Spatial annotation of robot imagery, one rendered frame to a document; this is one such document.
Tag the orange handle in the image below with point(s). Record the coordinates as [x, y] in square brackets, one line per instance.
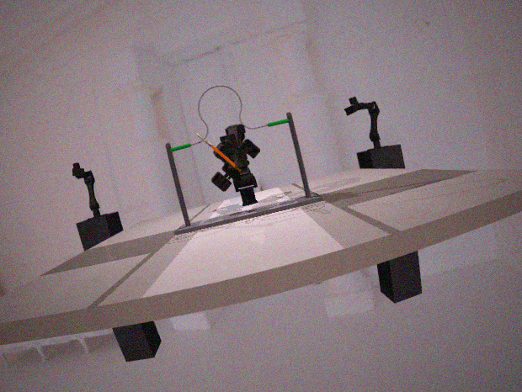
[208, 143]

